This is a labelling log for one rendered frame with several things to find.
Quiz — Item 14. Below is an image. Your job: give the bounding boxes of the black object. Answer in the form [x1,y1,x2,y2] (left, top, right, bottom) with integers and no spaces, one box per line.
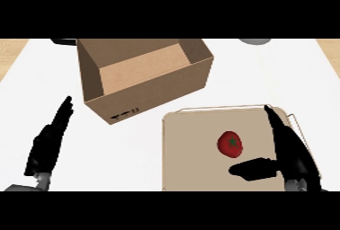
[49,39,80,47]

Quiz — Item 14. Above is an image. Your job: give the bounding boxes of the grey round object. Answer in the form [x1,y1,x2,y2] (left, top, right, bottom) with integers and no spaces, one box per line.
[238,39,272,46]

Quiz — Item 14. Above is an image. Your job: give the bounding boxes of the brown cardboard box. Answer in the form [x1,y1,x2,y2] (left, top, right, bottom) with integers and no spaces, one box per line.
[75,39,216,126]

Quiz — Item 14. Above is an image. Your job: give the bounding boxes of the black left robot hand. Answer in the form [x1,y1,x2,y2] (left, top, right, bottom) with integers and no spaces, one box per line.
[22,95,75,178]

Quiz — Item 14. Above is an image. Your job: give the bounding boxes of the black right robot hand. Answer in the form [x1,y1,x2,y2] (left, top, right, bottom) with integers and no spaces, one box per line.
[228,104,322,191]

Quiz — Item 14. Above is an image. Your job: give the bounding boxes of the beige tray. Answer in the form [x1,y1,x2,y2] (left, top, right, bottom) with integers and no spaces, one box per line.
[161,103,321,192]

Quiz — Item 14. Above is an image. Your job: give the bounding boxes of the red tomato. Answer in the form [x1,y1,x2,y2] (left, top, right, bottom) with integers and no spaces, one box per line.
[216,130,244,159]

